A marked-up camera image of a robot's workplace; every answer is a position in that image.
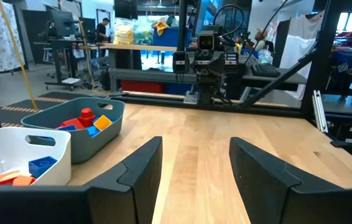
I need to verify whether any medium red building block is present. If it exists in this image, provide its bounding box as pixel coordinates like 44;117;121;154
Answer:
58;118;86;130
79;107;97;128

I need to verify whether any black aluminium table frame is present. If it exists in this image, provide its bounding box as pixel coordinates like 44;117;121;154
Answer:
107;0;351;119

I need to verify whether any small blue building block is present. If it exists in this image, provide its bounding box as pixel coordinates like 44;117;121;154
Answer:
28;156;58;179

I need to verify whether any black keyboard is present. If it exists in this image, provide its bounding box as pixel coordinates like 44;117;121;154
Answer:
249;62;282;78

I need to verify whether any small orange-red building block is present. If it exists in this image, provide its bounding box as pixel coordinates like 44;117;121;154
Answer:
0;169;22;185

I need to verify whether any plain white hanging cloth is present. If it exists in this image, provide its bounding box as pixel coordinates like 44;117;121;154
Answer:
279;11;325;101

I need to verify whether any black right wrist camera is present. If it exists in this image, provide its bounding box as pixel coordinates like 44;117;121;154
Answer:
197;29;216;52

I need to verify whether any small orange building block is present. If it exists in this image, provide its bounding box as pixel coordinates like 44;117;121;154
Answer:
12;175;36;187

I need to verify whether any black wall screen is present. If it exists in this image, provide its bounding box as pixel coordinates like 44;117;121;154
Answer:
113;0;139;20

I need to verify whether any yellow building block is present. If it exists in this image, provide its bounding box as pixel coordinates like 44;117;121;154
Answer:
93;114;113;131

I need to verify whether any medium blue building block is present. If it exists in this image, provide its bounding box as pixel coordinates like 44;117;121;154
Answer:
55;124;78;131
85;124;101;138

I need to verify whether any black computer monitor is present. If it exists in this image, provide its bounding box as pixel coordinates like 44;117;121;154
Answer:
49;8;78;39

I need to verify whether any black standing desk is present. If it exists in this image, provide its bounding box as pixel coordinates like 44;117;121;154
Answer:
32;39;102;91

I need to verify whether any blue storage tote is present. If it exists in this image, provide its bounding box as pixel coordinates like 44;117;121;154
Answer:
152;26;195;48

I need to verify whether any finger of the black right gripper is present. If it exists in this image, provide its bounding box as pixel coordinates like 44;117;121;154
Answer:
225;52;239;75
172;50;187;75

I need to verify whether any red storage crate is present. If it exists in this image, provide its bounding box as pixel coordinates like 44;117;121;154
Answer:
120;79;165;94

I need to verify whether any black mat with striped edges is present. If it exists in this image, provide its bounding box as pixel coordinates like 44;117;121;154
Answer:
0;91;108;129

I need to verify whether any white plastic bin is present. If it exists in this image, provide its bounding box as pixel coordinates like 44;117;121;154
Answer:
0;126;72;187

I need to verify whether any yellow packaged goods stack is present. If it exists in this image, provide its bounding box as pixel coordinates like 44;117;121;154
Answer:
113;22;136;45

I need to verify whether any teal plastic bin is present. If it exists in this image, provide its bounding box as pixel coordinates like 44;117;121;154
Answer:
21;96;126;165

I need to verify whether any yellow cable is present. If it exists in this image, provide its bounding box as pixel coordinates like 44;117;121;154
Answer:
0;0;39;110

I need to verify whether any wooden top workbench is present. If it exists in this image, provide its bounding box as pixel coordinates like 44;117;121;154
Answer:
100;42;178;93

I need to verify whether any person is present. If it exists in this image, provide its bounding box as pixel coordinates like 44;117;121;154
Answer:
96;17;112;58

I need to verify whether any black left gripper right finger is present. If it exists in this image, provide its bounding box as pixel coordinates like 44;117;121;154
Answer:
229;136;344;224

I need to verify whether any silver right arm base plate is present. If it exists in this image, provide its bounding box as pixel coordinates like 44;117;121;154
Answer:
183;90;199;105

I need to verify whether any grey table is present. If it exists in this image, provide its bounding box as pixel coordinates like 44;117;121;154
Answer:
109;67;307;85

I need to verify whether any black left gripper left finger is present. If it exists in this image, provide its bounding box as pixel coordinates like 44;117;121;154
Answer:
87;136;164;224

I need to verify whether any silver aluminium rail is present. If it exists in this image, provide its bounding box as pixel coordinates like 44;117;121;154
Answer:
311;90;330;134

